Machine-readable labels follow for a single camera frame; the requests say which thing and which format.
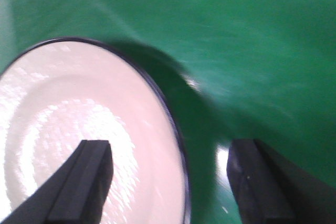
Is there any beige plate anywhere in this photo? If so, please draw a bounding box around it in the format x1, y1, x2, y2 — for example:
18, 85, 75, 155
1, 37, 191, 223

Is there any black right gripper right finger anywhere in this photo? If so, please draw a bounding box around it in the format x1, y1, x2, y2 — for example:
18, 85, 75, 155
227, 139, 335, 223

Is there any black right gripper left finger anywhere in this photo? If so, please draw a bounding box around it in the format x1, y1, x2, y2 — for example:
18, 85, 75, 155
3, 140, 112, 223

